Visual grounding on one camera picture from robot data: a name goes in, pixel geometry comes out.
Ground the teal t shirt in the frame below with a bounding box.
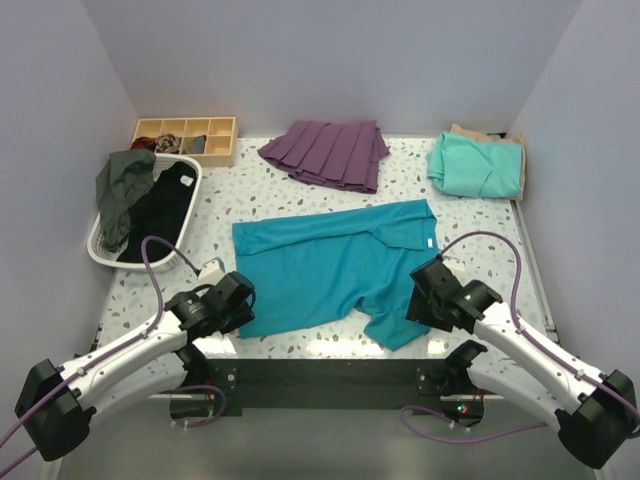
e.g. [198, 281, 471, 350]
[232, 199, 439, 351]

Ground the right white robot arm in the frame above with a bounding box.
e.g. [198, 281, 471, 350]
[407, 258, 639, 469]

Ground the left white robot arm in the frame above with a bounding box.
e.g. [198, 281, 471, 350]
[15, 272, 256, 462]

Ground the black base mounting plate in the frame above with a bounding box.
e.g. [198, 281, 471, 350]
[183, 359, 478, 416]

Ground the black garment in basket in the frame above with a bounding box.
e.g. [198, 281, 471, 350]
[118, 161, 197, 263]

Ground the mint green folded shirt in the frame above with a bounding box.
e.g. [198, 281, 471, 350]
[427, 132, 520, 199]

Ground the dark grey fabric roll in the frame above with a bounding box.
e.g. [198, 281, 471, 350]
[181, 135, 207, 155]

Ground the dark green garment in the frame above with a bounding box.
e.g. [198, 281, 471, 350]
[95, 149, 156, 252]

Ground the tan folded cloth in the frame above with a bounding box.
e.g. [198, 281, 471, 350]
[449, 123, 527, 202]

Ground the purple pleated skirt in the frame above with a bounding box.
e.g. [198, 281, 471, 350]
[258, 121, 390, 194]

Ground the patterned brown fabric roll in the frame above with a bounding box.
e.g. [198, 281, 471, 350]
[155, 133, 182, 154]

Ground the wooden compartment organizer box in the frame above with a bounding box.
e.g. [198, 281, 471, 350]
[130, 117, 239, 168]

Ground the red black fabric roll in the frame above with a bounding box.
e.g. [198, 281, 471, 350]
[130, 136, 156, 151]

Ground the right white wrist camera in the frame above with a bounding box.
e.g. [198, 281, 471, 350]
[442, 255, 466, 274]

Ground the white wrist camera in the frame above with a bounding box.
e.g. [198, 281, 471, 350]
[442, 255, 466, 274]
[197, 257, 226, 285]

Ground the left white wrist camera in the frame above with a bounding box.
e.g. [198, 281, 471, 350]
[197, 257, 226, 285]

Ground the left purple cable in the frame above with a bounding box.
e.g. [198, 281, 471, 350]
[0, 235, 201, 469]

